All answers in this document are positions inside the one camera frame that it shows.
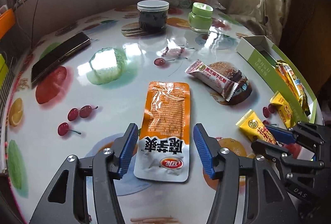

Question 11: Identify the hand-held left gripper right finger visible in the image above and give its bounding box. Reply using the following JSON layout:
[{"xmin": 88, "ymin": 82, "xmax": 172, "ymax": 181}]
[{"xmin": 193, "ymin": 123, "xmax": 298, "ymax": 224}]

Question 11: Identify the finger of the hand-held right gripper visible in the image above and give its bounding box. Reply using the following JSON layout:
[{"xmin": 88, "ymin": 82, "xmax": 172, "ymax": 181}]
[
  {"xmin": 266, "ymin": 122, "xmax": 325, "ymax": 155},
  {"xmin": 251, "ymin": 139, "xmax": 324, "ymax": 169}
]

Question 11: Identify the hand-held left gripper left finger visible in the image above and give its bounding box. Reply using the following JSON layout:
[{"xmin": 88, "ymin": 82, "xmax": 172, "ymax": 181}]
[{"xmin": 30, "ymin": 123, "xmax": 139, "ymax": 224}]

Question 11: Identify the small yellow snack packet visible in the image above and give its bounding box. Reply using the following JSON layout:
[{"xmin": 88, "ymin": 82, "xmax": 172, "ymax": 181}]
[{"xmin": 270, "ymin": 91, "xmax": 296, "ymax": 129}]

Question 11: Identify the gold peanut crisp packet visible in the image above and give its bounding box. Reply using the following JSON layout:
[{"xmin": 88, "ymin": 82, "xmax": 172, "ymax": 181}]
[{"xmin": 235, "ymin": 109, "xmax": 278, "ymax": 147}]

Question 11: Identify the orange and silver snack packet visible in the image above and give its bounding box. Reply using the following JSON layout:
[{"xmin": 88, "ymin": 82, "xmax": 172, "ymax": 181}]
[{"xmin": 134, "ymin": 81, "xmax": 192, "ymax": 182}]

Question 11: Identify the pink white nougat packet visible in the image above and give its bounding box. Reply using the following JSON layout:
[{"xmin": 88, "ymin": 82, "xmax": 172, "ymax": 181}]
[{"xmin": 185, "ymin": 59, "xmax": 238, "ymax": 102}]

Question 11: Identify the green and white cardboard box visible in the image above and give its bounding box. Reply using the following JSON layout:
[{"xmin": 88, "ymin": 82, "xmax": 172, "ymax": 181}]
[{"xmin": 236, "ymin": 35, "xmax": 318, "ymax": 123}]

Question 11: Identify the dark smartphone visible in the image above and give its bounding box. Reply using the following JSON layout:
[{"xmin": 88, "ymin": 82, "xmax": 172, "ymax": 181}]
[{"xmin": 31, "ymin": 32, "xmax": 91, "ymax": 83}]

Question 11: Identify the brown wooden panel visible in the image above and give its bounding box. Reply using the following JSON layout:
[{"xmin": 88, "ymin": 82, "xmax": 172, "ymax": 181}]
[{"xmin": 281, "ymin": 0, "xmax": 326, "ymax": 90}]

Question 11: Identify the small green jar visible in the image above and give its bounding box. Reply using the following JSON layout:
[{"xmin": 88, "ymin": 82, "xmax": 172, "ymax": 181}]
[{"xmin": 188, "ymin": 2, "xmax": 214, "ymax": 33}]

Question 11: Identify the clear jar with dark contents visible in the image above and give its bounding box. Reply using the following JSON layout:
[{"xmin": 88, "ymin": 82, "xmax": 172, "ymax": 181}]
[{"xmin": 137, "ymin": 0, "xmax": 170, "ymax": 36}]

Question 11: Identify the yellow green box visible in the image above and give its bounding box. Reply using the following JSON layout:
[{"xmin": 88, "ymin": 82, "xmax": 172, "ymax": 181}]
[{"xmin": 0, "ymin": 53, "xmax": 8, "ymax": 87}]

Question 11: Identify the orange plastic box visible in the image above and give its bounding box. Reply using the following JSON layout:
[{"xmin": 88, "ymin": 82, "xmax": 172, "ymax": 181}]
[{"xmin": 0, "ymin": 8, "xmax": 14, "ymax": 40}]

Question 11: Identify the thin black cable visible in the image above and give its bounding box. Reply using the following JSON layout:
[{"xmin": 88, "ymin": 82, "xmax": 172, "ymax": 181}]
[{"xmin": 30, "ymin": 0, "xmax": 46, "ymax": 52}]

